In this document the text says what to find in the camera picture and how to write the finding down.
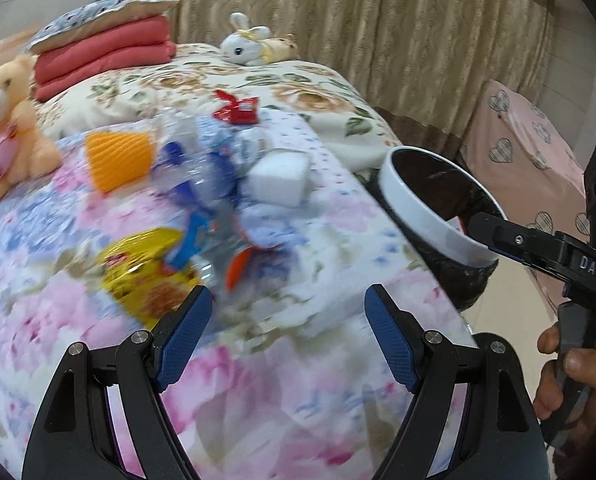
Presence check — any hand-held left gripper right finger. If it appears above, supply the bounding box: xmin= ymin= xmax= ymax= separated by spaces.
xmin=364 ymin=283 xmax=551 ymax=480

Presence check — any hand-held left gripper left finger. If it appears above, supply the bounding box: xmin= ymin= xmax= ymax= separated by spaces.
xmin=22 ymin=284 xmax=213 ymax=480

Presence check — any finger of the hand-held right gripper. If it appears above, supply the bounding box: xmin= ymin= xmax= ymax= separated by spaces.
xmin=467 ymin=212 xmax=557 ymax=273

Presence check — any yellow snack packet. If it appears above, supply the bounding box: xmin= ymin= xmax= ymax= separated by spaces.
xmin=100 ymin=227 xmax=206 ymax=328

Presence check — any white bin with black bag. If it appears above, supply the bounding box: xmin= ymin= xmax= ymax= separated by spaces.
xmin=373 ymin=146 xmax=509 ymax=311

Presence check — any crushed clear plastic bottle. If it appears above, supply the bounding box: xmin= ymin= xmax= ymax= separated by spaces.
xmin=150 ymin=110 xmax=289 ymax=291

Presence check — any white foam block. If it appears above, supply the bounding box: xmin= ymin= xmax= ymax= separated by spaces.
xmin=247 ymin=149 xmax=313 ymax=208

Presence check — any blue-white paper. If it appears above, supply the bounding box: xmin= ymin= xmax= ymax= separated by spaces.
xmin=193 ymin=115 xmax=263 ymax=161

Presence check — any red snack wrapper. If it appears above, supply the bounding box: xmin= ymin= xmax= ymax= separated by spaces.
xmin=213 ymin=89 xmax=261 ymax=125

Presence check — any person's right hand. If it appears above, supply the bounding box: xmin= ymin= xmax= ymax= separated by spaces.
xmin=533 ymin=321 xmax=596 ymax=421

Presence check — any pink heart-printed cloth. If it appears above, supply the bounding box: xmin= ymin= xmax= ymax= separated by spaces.
xmin=460 ymin=79 xmax=596 ymax=311

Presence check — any pastel floral blanket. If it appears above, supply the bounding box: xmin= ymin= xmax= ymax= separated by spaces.
xmin=0 ymin=107 xmax=479 ymax=480

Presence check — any beige teddy bear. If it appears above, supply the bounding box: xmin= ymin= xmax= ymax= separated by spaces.
xmin=0 ymin=55 xmax=63 ymax=211

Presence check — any cream rose-printed quilt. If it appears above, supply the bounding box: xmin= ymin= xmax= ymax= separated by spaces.
xmin=32 ymin=42 xmax=403 ymax=171

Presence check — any white bunny plush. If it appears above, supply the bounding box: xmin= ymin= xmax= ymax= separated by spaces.
xmin=220 ymin=12 xmax=273 ymax=67

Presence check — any beige patterned curtain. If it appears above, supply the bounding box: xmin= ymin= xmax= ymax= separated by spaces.
xmin=98 ymin=0 xmax=554 ymax=151

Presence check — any folded red blanket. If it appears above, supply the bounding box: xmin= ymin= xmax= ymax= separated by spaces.
xmin=30 ymin=15 xmax=177 ymax=102

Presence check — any yellow bear plush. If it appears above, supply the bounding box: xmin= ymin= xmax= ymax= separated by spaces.
xmin=258 ymin=34 xmax=301 ymax=63

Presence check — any blue dotted pillow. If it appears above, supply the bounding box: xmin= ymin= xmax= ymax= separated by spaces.
xmin=25 ymin=0 xmax=179 ymax=56

